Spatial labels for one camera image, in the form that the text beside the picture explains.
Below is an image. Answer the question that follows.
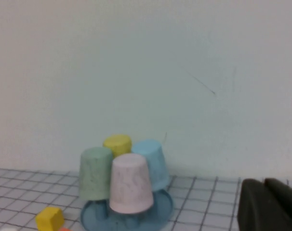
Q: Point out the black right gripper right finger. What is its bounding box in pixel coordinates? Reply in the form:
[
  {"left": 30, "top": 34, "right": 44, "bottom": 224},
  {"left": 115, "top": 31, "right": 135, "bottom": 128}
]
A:
[{"left": 265, "top": 177, "right": 292, "bottom": 231}]

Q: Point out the yellow foam cube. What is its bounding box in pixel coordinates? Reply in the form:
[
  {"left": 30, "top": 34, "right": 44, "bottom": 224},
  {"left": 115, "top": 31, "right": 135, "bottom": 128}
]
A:
[{"left": 35, "top": 206, "right": 65, "bottom": 231}]

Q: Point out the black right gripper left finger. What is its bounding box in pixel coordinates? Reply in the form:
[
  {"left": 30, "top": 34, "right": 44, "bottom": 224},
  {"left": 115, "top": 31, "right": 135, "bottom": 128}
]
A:
[{"left": 237, "top": 178, "right": 269, "bottom": 231}]

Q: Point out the blue cup stand with pegs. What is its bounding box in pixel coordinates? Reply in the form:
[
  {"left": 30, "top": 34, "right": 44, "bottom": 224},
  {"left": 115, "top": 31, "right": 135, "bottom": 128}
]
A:
[{"left": 80, "top": 186, "right": 174, "bottom": 231}]

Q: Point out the yellow plastic cup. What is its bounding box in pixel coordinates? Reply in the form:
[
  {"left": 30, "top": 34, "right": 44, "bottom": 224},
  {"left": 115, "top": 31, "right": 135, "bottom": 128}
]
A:
[{"left": 103, "top": 134, "right": 133, "bottom": 158}]

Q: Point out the pink plastic cup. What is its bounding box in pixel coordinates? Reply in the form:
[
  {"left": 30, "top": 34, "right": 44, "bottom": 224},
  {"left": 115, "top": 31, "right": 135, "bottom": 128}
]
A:
[{"left": 109, "top": 153, "right": 154, "bottom": 214}]

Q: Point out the grey checkered tablecloth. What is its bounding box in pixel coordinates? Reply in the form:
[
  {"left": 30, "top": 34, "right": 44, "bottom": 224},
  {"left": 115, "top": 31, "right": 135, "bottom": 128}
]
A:
[{"left": 0, "top": 167, "right": 292, "bottom": 231}]

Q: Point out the green plastic cup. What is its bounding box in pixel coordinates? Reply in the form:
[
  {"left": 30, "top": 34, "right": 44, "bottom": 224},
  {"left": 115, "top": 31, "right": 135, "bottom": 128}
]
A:
[{"left": 79, "top": 146, "right": 114, "bottom": 201}]

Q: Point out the blue plastic cup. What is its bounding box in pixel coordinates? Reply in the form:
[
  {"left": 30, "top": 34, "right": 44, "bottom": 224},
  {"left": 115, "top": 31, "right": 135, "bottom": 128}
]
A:
[{"left": 131, "top": 139, "right": 170, "bottom": 192}]

